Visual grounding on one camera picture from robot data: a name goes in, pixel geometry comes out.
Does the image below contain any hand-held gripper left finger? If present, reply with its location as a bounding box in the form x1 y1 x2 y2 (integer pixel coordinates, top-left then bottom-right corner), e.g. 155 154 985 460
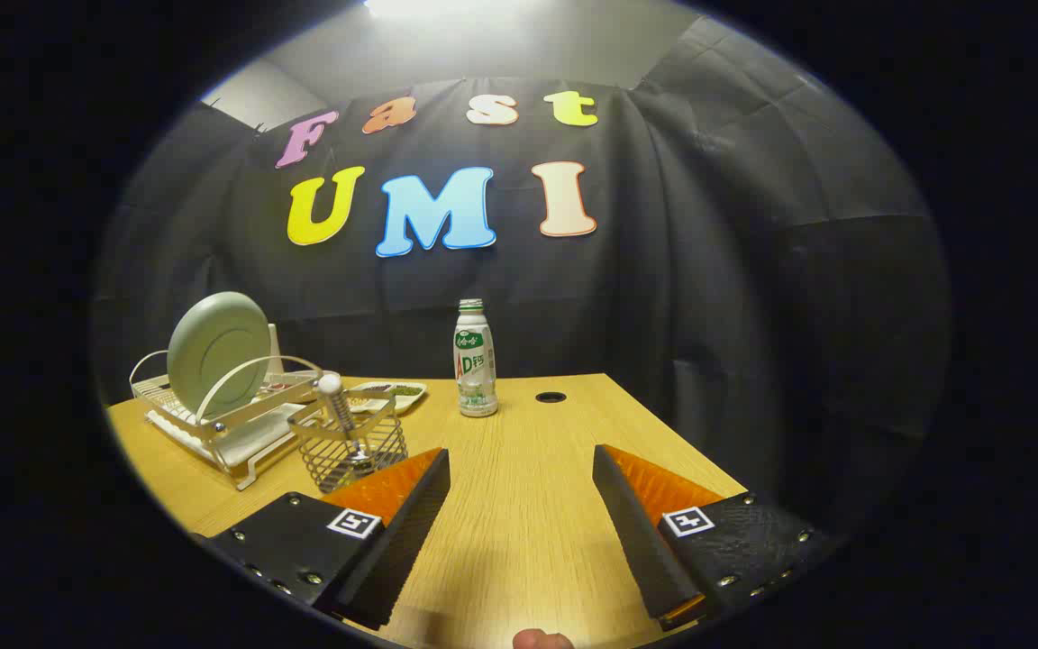
211 447 451 631

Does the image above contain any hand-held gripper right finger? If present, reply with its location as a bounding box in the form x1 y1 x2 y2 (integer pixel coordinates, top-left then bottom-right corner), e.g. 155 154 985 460
592 443 833 631

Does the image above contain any metal wire basket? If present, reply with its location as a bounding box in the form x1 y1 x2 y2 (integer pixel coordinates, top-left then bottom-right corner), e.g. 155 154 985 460
287 394 409 495

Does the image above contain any spoon with white ball handle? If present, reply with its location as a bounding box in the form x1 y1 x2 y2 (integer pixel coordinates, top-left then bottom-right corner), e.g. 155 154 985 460
317 372 371 470

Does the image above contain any white wire dish rack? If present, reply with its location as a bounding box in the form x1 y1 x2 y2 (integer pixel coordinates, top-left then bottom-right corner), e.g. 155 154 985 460
129 347 340 492

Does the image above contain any pale green plate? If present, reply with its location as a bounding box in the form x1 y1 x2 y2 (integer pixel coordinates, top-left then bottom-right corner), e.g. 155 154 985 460
167 291 273 418

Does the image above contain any cream divided snack tray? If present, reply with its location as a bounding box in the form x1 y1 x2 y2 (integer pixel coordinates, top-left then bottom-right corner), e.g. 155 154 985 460
343 380 428 416

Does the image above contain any white green-label drink bottle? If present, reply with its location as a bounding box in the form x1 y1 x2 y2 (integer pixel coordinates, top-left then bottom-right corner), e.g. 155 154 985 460
453 298 499 418

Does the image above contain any white drip tray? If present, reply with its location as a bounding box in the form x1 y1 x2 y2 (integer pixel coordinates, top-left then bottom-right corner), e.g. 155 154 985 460
148 397 313 471

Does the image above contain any black backdrop cloth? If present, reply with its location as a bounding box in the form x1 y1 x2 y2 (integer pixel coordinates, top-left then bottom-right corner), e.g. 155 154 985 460
91 14 952 542

